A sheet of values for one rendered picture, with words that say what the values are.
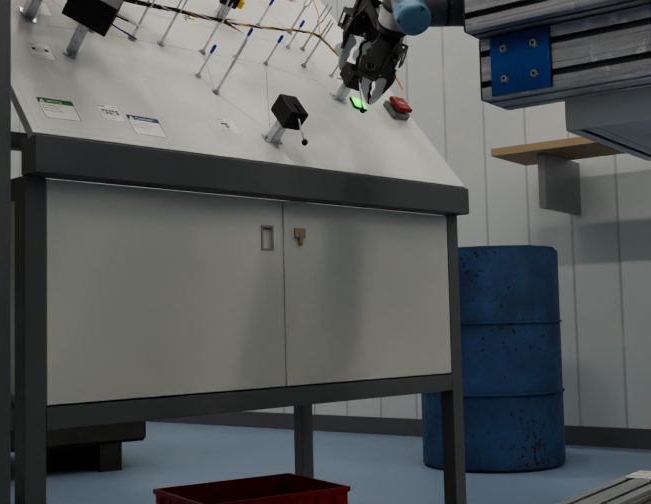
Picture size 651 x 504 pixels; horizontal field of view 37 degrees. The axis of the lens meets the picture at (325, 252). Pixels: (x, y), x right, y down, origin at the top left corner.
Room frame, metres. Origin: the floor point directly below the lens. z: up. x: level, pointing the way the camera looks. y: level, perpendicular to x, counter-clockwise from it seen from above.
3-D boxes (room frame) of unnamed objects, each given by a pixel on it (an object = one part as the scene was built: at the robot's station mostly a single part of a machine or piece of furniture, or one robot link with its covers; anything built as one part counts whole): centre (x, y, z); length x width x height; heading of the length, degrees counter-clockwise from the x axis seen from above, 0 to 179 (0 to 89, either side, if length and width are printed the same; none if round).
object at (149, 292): (1.89, 0.29, 0.60); 0.55 x 0.02 x 0.39; 134
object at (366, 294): (2.27, -0.11, 0.60); 0.55 x 0.03 x 0.39; 134
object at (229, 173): (2.07, 0.08, 0.83); 1.18 x 0.05 x 0.06; 134
